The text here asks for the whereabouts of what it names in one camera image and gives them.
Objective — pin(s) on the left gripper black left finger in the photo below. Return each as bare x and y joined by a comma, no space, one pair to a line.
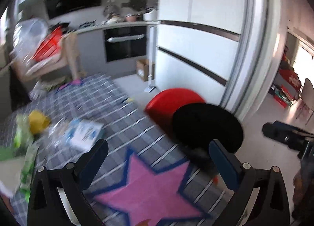
45,205

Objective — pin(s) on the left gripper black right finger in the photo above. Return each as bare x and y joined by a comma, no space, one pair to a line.
271,206

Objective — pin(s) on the clear zip plastic bag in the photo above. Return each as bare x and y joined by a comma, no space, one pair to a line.
57,133

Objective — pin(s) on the green plastic bag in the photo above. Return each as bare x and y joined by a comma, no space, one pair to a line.
18,161

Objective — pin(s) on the blue white milk carton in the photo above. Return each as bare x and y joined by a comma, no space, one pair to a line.
82,134

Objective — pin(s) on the grey checkered star rug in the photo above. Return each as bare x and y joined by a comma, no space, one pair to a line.
100,99

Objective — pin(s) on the beige wooden chair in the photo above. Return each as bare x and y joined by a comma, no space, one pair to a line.
69,56

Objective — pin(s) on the small cardboard box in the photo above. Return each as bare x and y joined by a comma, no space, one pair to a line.
142,69

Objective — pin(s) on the clear plastic bag on chair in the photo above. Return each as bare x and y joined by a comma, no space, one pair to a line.
28,35

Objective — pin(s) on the built-in black oven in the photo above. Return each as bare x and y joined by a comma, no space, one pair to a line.
125,42

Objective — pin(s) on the black frying pan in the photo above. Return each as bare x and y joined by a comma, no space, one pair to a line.
137,5

